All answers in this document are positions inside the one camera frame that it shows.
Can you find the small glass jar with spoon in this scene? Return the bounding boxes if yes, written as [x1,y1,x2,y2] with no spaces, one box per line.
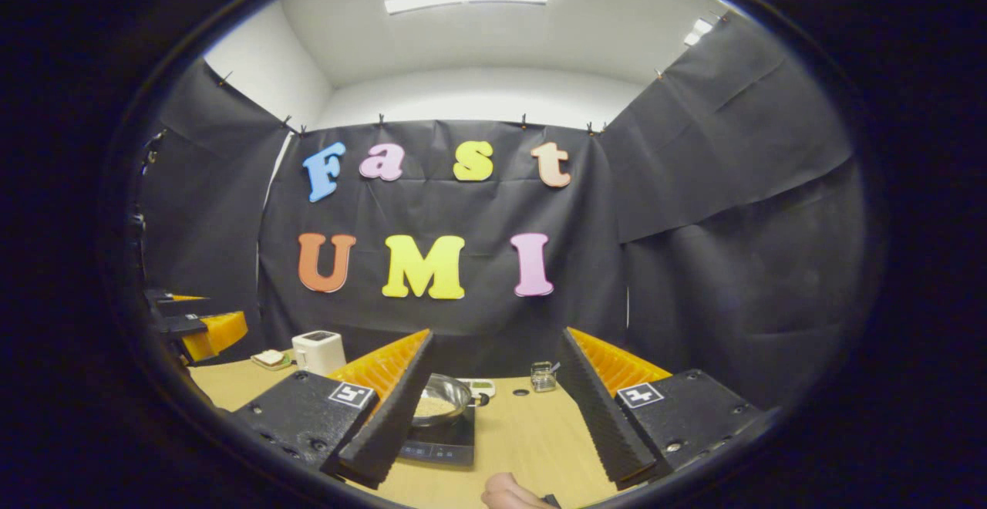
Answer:
[530,360,561,393]

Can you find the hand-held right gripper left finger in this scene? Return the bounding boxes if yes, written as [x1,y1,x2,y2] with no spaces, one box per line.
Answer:
[231,329,435,490]

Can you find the soybeans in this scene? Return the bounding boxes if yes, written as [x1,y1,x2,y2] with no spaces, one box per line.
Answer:
[414,395,457,420]

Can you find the steel pot with black handle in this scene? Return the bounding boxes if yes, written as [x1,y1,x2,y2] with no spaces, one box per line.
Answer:
[413,373,491,428]

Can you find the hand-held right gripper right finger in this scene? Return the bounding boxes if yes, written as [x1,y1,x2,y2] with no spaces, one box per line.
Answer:
[555,327,772,492]

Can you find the black induction cooktop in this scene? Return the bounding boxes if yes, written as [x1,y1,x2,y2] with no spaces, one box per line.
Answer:
[397,405,477,467]

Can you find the black backdrop cloth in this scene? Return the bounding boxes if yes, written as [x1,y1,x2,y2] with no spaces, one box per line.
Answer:
[135,12,868,410]

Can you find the white toaster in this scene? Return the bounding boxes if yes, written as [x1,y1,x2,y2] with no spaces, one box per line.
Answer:
[291,330,348,377]

